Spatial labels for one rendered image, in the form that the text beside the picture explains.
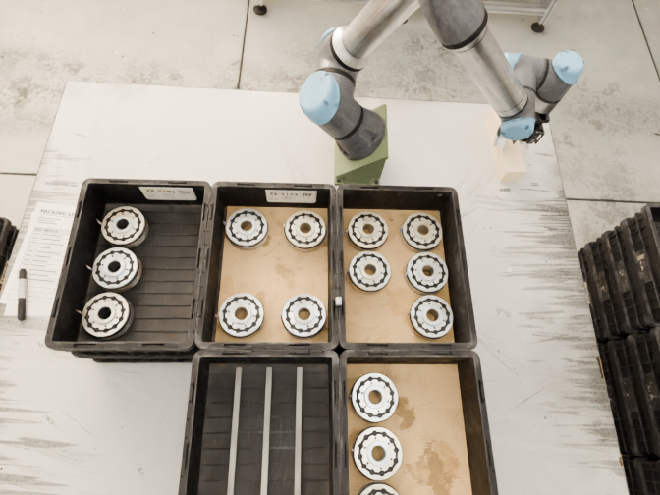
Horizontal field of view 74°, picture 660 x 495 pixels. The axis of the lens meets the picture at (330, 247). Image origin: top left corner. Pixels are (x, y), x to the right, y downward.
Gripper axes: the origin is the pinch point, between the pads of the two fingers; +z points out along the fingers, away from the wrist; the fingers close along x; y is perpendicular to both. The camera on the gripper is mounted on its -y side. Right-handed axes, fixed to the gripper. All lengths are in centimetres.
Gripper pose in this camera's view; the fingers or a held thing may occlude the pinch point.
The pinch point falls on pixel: (506, 141)
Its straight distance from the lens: 152.8
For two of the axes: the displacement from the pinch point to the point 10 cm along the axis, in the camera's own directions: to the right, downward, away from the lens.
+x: 10.0, -0.2, 0.8
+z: -0.6, 3.8, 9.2
